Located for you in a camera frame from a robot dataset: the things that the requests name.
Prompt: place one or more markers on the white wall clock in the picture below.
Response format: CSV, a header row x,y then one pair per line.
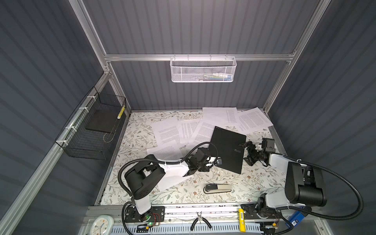
x,y
102,225

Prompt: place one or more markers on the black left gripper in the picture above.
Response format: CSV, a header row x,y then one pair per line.
x,y
204,168

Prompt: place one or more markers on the black handled pliers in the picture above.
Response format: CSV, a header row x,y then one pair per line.
x,y
200,219

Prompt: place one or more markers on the yellow marker in basket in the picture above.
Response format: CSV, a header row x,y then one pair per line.
x,y
121,112

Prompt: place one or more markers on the black wire basket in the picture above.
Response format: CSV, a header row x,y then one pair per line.
x,y
78,142

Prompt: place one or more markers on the grey black stapler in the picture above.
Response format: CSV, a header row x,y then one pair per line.
x,y
217,188

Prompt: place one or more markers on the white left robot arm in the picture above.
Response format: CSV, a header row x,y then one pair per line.
x,y
140,176

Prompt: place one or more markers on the black pad in basket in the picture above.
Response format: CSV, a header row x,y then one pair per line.
x,y
103,121

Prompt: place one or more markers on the black file folder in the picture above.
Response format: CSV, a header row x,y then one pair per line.
x,y
228,144

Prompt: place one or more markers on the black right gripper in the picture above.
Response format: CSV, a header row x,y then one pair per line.
x,y
251,161

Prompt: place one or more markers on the white wire mesh basket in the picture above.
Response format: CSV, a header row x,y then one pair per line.
x,y
185,69

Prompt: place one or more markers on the yellow utility knife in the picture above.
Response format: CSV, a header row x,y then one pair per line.
x,y
241,220

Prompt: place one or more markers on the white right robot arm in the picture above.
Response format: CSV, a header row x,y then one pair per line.
x,y
304,186

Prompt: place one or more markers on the pens in white basket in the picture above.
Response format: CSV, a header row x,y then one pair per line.
x,y
221,77

